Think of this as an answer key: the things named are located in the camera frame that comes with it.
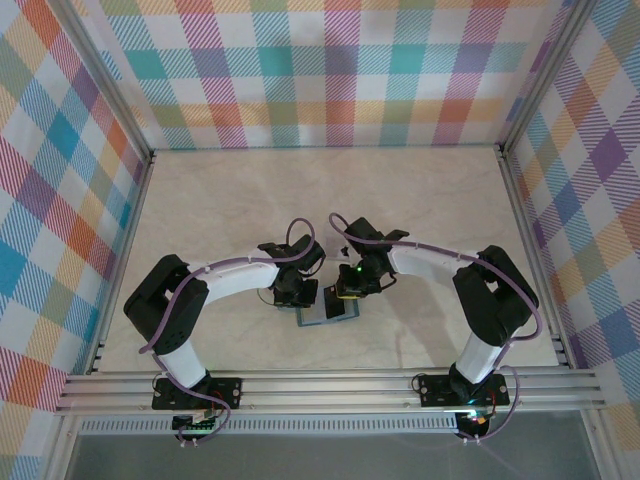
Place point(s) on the black credit card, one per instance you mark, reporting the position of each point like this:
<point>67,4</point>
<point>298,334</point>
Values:
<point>335,307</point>

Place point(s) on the teal leather card holder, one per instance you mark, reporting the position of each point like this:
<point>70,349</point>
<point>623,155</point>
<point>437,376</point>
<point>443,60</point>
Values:
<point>312,317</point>

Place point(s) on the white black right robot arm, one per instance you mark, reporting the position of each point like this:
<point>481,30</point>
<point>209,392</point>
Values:
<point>430,260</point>

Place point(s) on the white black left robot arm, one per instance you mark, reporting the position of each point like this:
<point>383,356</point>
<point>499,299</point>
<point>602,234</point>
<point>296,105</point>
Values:
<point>240,275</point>

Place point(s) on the aluminium front mounting rail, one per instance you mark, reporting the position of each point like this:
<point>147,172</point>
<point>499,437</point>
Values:
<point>325,390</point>

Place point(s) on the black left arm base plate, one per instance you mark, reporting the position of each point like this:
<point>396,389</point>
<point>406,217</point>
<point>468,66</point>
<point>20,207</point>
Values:
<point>227,392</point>

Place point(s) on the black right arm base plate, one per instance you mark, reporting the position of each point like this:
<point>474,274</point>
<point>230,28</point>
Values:
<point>435,390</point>

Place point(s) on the aluminium right side rail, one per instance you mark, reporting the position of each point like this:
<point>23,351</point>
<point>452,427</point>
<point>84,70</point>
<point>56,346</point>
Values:
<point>534,250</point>

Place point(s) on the aluminium left side rail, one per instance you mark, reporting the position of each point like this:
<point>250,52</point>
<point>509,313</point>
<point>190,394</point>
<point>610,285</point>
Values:
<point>125,250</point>

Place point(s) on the aluminium right corner post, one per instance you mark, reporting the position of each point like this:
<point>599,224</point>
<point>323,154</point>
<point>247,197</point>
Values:
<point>545,75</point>

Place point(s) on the aluminium corner post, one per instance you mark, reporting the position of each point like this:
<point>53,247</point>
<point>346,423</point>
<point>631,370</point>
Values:
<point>111,75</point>
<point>545,75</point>

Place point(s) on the aluminium left corner post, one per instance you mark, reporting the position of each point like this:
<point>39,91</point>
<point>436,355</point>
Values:
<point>111,75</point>

